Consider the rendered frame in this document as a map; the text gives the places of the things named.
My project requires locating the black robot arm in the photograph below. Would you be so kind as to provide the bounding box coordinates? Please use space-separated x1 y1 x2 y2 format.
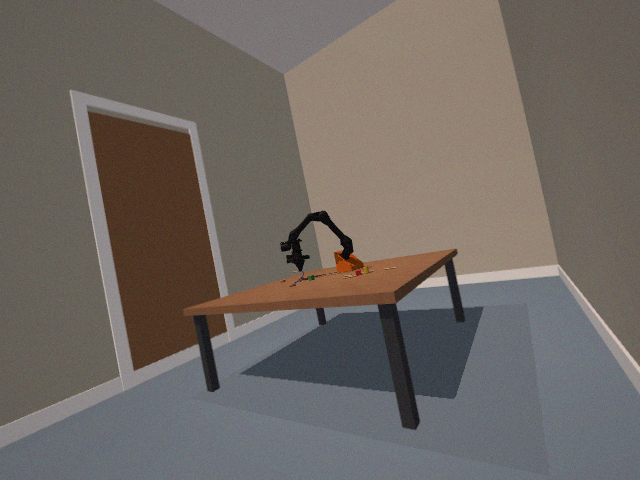
280 211 353 260

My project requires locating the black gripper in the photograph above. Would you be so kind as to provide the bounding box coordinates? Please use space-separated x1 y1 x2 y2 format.
287 248 310 271

